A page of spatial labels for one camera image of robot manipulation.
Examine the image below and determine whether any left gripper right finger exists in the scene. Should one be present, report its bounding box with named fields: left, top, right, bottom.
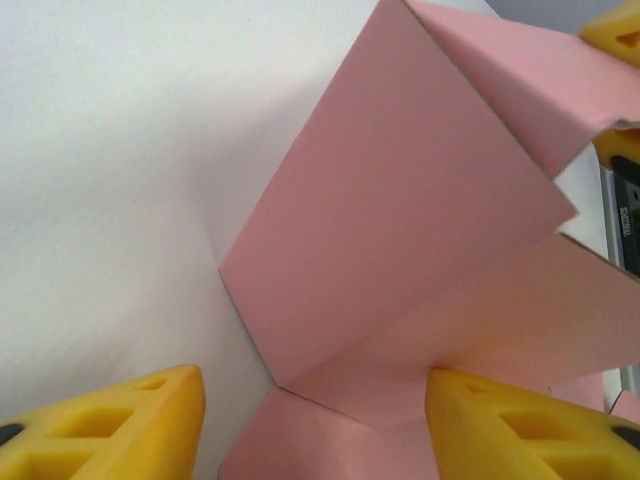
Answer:
left=424, top=367, right=640, bottom=480

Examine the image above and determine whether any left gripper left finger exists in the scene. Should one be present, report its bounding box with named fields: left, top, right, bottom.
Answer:
left=0, top=364, right=207, bottom=480

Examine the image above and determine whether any pink paper box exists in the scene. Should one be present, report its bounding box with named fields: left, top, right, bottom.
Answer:
left=217, top=0, right=640, bottom=480

